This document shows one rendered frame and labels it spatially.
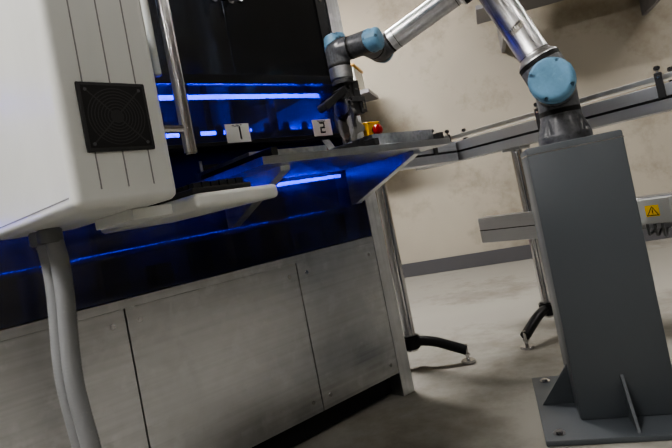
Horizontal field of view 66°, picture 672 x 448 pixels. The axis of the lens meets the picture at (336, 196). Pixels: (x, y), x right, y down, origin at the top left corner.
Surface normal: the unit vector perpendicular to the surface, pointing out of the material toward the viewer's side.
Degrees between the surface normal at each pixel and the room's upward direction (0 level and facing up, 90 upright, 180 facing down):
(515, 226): 90
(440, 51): 90
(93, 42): 90
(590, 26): 90
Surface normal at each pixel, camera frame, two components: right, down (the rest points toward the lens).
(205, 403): 0.62, -0.14
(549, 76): -0.36, 0.18
